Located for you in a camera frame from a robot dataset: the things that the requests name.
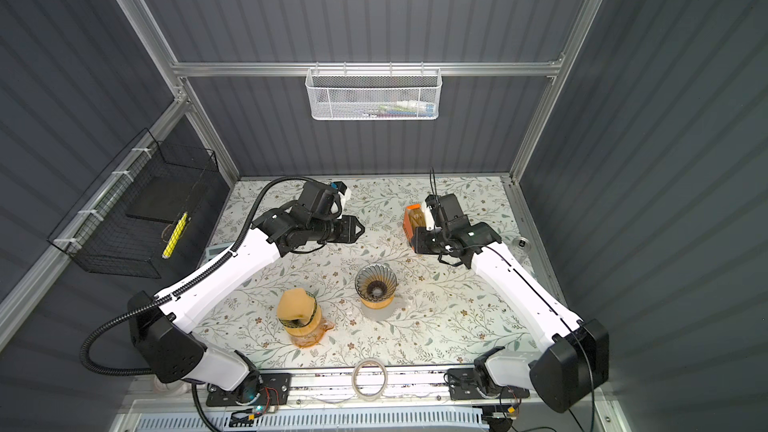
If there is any grey glass dripper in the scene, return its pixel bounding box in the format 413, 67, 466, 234
355, 263, 398, 301

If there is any green glass dripper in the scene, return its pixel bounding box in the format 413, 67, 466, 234
278, 296, 322, 337

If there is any orange glass carafe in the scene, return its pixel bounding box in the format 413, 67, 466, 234
291, 319, 335, 348

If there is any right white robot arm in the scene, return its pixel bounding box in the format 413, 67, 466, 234
403, 194, 609, 413

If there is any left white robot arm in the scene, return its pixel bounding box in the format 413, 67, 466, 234
79, 176, 365, 396

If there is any orange coffee filter box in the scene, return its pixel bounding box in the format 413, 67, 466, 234
403, 204, 425, 241

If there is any clear plastic bottle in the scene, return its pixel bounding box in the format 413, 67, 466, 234
511, 236, 531, 258

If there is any light blue calculator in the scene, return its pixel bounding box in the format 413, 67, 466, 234
203, 243, 232, 263

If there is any yellow striped stick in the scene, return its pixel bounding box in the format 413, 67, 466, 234
161, 212, 189, 260

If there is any tape roll centre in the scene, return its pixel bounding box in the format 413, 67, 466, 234
350, 358, 389, 402

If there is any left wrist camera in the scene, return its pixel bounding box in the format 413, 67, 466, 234
330, 181, 351, 202

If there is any white wire basket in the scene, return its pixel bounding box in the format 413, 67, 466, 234
305, 65, 443, 121

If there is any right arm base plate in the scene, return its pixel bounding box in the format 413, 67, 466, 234
443, 368, 530, 403

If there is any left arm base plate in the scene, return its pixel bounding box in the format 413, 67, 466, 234
205, 373, 292, 407

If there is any black wire basket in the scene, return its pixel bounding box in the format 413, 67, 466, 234
48, 133, 220, 279

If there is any white vented cable duct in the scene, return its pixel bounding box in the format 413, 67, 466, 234
134, 406, 490, 432

